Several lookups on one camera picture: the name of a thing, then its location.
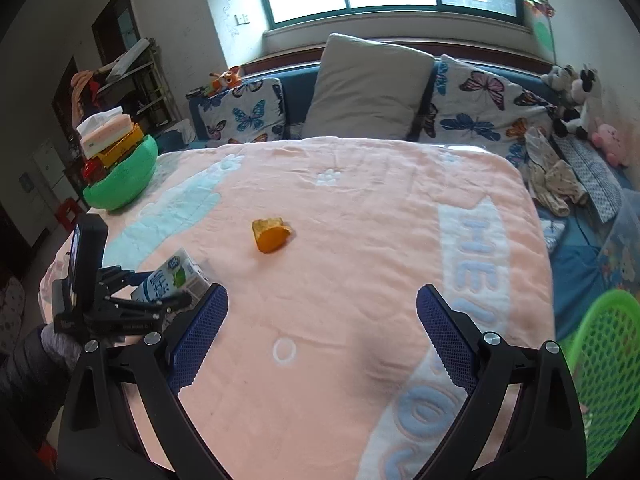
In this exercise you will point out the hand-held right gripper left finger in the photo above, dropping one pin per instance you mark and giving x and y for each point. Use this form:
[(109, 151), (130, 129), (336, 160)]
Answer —
[(200, 332)]

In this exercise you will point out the large butterfly print pillow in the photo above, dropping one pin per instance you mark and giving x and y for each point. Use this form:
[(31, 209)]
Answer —
[(475, 105)]

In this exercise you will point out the colourful pinwheel decoration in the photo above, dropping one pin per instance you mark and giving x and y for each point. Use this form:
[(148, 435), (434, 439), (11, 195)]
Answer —
[(537, 0)]

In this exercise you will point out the orange peel piece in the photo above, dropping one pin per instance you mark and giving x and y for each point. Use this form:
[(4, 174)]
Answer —
[(272, 237)]

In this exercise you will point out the green plastic basin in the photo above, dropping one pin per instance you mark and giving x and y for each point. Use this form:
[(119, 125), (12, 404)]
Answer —
[(130, 180)]

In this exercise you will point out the metal shelf rack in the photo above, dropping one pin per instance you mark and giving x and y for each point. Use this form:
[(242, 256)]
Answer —
[(145, 90)]

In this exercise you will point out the white wall switch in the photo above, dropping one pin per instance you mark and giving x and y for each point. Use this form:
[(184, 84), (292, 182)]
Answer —
[(242, 19)]

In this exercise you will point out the pink blanket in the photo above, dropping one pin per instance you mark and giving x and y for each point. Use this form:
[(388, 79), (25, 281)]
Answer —
[(350, 260)]

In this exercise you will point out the long yellow toy vehicle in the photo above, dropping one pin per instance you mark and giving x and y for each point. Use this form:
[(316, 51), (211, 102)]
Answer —
[(122, 147)]

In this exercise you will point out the grey plush toy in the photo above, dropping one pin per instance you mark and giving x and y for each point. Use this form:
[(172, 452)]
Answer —
[(557, 77)]

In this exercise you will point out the green plastic mesh basket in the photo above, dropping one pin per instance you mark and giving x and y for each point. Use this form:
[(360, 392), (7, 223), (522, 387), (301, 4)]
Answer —
[(615, 360)]

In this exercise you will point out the small butterfly print pillow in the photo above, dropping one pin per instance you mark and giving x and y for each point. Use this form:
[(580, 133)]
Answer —
[(245, 115)]

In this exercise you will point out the orange fox plush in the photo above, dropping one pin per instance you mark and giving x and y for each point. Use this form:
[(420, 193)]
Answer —
[(227, 80)]

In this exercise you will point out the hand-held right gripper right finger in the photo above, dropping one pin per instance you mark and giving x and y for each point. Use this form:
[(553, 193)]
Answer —
[(442, 332)]

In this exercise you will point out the clear plastic storage box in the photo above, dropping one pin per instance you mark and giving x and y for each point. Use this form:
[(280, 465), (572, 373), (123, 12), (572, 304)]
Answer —
[(625, 260)]

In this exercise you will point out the crumpled patterned baby clothes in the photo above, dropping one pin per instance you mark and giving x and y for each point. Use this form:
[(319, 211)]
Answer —
[(555, 180)]

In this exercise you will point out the pink tissue pack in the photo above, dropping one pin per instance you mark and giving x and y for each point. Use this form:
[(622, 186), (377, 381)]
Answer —
[(105, 130)]

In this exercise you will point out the blue bed sheet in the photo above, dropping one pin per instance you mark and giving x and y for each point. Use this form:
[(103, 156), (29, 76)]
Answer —
[(575, 270)]

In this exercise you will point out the pink round plush toy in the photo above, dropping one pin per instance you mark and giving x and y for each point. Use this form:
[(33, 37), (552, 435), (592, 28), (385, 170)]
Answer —
[(612, 142)]

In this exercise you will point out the person's left forearm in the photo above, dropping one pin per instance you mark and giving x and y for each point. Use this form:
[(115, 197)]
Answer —
[(30, 385)]

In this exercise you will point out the white and blue milk carton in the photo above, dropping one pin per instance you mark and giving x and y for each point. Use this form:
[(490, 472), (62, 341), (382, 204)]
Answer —
[(170, 275)]

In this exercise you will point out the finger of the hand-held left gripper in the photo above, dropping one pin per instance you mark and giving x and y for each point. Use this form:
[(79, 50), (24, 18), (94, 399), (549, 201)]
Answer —
[(150, 305), (117, 277)]

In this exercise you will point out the person's left hand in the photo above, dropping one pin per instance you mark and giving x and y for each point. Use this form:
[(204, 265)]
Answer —
[(62, 347)]

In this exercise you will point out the blue bed headboard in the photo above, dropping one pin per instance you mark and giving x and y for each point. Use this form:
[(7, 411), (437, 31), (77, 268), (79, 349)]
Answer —
[(300, 90)]

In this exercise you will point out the grey pillow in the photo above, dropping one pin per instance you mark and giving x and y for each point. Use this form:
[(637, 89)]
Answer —
[(370, 90)]

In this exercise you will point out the black and white cow plush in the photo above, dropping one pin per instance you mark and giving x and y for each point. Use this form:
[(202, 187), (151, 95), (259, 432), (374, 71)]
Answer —
[(582, 95)]

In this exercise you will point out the red plastic stool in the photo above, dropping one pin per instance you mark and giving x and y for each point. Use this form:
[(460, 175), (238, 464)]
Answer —
[(67, 215)]

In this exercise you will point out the blue dotted cloth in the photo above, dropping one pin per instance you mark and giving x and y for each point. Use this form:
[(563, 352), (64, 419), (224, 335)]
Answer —
[(592, 180)]

